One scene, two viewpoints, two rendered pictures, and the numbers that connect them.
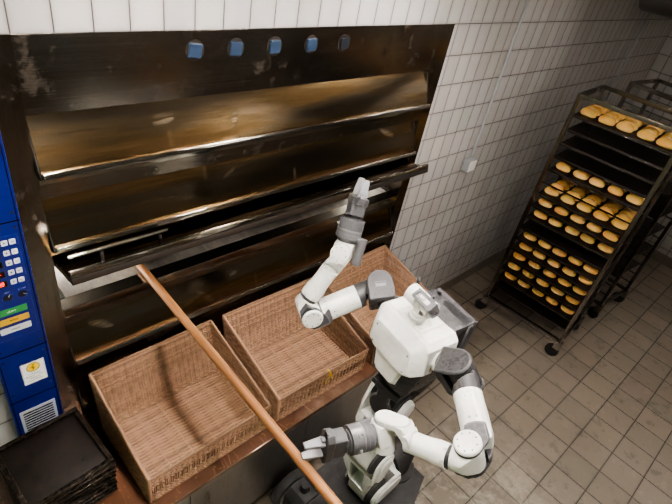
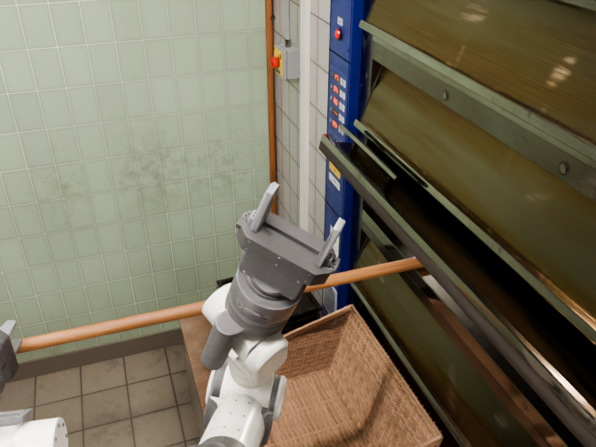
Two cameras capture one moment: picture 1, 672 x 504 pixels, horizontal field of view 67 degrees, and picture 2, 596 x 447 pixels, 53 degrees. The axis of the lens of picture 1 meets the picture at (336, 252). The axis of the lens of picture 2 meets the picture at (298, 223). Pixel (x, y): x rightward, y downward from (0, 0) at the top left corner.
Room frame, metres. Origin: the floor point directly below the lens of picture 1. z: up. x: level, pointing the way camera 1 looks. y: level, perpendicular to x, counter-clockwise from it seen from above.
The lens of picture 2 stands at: (1.82, -0.53, 2.08)
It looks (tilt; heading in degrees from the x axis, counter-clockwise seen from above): 32 degrees down; 121
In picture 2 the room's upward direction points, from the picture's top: straight up
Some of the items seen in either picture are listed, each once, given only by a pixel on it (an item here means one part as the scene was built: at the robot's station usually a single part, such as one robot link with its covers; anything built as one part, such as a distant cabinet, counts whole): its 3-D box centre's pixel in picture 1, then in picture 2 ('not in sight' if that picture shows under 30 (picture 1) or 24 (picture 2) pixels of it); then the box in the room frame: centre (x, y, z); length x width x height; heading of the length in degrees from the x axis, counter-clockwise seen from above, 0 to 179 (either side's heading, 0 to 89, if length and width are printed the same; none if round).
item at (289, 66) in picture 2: not in sight; (287, 60); (0.72, 1.25, 1.46); 0.10 x 0.07 x 0.10; 140
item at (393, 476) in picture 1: (372, 475); not in sight; (1.41, -0.40, 0.28); 0.21 x 0.20 x 0.13; 141
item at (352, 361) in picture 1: (295, 343); not in sight; (1.73, 0.10, 0.72); 0.56 x 0.49 x 0.28; 139
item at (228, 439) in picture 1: (183, 401); (315, 416); (1.28, 0.48, 0.72); 0.56 x 0.49 x 0.28; 141
